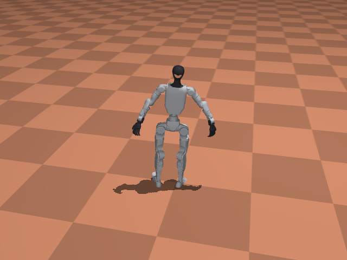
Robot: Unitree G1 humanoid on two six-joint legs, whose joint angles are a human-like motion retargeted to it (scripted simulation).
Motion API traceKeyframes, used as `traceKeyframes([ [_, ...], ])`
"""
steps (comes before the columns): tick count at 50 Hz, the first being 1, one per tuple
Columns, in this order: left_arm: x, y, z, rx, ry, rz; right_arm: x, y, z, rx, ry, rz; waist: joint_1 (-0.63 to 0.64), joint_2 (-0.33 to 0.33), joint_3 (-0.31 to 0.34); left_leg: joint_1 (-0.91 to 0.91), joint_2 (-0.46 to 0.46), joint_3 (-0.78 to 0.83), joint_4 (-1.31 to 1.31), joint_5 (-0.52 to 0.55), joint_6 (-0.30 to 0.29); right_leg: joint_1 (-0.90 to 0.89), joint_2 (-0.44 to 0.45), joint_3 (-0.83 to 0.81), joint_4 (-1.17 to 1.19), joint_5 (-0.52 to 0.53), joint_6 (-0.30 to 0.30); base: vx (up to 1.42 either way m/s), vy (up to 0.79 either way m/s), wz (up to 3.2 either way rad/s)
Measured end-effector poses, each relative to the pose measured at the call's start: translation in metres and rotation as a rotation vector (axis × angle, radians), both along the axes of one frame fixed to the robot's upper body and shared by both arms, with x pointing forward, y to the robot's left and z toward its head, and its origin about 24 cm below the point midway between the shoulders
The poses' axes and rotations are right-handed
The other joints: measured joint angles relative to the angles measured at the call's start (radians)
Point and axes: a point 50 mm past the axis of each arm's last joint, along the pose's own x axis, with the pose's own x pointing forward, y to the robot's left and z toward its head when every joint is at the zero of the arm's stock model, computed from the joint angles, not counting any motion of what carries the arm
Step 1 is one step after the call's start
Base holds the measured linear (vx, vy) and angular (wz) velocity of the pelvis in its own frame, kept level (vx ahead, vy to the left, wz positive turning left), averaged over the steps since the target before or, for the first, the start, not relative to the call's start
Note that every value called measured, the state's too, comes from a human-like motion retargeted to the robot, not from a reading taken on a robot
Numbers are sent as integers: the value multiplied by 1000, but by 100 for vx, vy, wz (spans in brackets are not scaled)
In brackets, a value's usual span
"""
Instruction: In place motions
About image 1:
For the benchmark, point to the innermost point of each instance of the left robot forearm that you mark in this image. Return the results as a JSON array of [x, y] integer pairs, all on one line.
[[145, 109]]

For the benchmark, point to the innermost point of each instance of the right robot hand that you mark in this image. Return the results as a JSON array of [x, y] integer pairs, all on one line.
[[212, 128]]

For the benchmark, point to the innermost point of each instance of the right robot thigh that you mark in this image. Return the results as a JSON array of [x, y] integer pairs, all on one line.
[[183, 141]]

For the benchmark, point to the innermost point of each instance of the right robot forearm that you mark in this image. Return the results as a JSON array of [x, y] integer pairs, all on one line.
[[207, 112]]

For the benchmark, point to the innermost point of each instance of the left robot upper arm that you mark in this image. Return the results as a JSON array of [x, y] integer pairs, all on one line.
[[160, 89]]

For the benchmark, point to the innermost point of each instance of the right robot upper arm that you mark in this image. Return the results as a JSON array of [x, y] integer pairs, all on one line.
[[192, 92]]

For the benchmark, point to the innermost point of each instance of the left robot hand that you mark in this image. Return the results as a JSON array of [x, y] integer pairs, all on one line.
[[137, 126]]

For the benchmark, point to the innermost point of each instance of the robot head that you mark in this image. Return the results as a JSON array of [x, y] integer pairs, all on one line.
[[178, 70]]

